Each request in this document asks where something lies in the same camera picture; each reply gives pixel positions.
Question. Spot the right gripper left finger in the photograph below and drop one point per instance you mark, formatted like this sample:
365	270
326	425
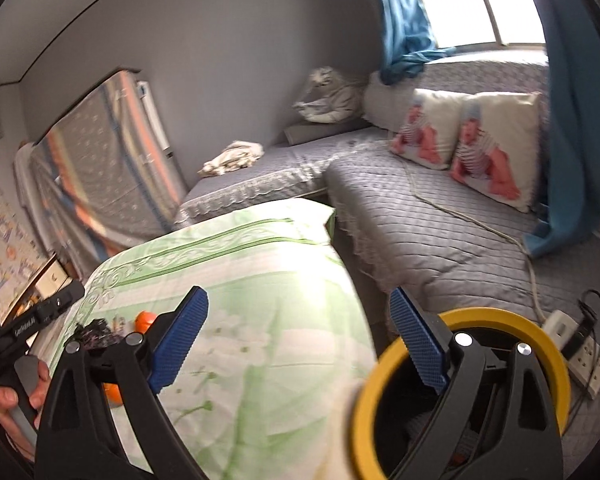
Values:
77	437

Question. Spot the baby print pillow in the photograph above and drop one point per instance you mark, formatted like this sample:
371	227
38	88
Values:
430	128
498	147

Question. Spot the cream crumpled cloth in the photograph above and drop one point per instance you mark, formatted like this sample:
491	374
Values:
236	156

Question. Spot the whole orange peel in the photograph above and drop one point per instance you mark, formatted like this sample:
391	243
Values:
143	321

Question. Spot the black plastic bag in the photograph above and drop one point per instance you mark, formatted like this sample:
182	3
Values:
97	334

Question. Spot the open orange peel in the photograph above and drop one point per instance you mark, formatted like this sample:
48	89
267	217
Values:
113	394

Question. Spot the white power strip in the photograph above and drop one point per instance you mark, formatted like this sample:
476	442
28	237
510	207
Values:
578	347

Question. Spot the blue curtain left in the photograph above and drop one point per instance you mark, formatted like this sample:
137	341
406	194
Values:
407	41

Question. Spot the blue curtain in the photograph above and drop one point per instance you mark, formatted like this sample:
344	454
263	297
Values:
407	41
572	41

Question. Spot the grey flat cushion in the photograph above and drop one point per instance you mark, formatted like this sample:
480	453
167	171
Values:
305	132

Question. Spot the tiger plush toy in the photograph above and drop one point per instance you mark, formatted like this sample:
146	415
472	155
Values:
329	98

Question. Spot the blue curtain right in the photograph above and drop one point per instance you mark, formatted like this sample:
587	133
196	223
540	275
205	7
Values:
572	41

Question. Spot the cartoon print play mat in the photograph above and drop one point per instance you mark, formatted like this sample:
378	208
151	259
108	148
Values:
20	257

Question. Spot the window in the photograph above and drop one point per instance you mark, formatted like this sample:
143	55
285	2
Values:
474	23

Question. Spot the yellow rimmed trash bin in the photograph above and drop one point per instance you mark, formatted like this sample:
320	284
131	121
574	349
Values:
394	405

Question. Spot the right baby print pillow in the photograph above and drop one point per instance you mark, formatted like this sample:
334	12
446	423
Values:
498	147

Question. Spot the person's left hand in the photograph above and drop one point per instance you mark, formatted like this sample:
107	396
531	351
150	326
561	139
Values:
9	402

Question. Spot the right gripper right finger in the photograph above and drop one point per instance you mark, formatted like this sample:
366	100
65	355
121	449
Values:
493	419

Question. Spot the striped grey folded mattress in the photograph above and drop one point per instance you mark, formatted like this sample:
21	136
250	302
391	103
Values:
99	181

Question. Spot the white low cabinet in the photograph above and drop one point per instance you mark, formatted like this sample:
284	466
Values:
46	281

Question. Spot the left baby print pillow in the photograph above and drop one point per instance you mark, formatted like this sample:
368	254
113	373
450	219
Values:
430	128

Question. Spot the green floral table cloth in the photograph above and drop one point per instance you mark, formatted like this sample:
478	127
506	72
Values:
267	389

